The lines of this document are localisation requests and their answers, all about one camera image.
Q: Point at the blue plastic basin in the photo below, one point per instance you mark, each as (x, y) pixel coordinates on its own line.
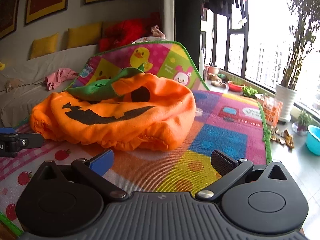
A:
(314, 140)

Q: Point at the small potted plant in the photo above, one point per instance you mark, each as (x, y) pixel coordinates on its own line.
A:
(303, 121)

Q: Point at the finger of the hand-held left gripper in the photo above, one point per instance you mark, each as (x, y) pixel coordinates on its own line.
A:
(27, 140)

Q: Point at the tall plant in white pot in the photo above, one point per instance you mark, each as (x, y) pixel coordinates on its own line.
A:
(285, 100)

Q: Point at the brown plush toy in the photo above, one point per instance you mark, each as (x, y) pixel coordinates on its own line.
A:
(12, 85)

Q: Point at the beige shoe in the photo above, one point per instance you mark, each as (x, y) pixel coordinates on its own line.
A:
(220, 83)
(215, 77)

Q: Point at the pile of dried peels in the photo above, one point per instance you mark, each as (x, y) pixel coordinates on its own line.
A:
(283, 137)

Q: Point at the pink garment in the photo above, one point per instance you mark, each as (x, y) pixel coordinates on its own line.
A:
(60, 77)

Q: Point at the yellow cushion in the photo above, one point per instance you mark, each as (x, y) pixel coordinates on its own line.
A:
(83, 33)
(43, 45)

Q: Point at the red basin with sprouts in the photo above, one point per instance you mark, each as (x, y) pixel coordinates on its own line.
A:
(235, 87)

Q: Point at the orange and white bag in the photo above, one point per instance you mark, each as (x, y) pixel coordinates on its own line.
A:
(272, 111)

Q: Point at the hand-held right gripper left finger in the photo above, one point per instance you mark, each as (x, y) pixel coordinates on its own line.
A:
(102, 162)

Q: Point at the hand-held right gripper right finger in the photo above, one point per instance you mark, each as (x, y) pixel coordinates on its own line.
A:
(222, 163)

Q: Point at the yellow plush toy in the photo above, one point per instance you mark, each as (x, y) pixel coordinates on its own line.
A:
(2, 66)

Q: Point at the orange pumpkin costume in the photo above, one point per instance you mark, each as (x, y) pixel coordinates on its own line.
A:
(125, 130)

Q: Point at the red padded garment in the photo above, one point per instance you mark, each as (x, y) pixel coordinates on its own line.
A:
(125, 32)

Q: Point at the green leafy plant tray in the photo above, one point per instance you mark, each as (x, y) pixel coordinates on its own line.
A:
(250, 92)

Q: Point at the white upright tube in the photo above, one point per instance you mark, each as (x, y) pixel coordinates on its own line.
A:
(201, 62)

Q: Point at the colourful cartoon play mat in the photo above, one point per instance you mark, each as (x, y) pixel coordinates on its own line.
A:
(212, 135)

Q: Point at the pink flower pot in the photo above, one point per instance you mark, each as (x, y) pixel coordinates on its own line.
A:
(213, 70)

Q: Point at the grey covered sofa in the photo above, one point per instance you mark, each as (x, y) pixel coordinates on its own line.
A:
(30, 65)

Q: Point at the small pink doll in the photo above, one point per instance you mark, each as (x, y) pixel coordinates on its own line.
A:
(157, 31)

